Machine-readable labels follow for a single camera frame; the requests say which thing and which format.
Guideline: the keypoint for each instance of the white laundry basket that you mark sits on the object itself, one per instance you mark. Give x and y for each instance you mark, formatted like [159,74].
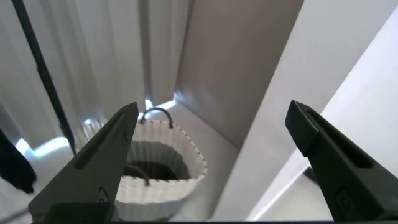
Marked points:
[168,152]

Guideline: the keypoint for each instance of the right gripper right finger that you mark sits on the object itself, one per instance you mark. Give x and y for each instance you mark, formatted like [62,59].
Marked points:
[342,174]

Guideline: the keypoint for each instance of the black garment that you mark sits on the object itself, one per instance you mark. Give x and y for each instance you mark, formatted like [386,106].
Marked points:
[15,168]

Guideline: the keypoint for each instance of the black clothes rack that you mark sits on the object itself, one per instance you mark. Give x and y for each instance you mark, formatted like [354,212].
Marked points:
[40,68]

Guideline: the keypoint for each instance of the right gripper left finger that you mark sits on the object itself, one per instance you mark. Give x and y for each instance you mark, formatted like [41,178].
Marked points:
[90,174]

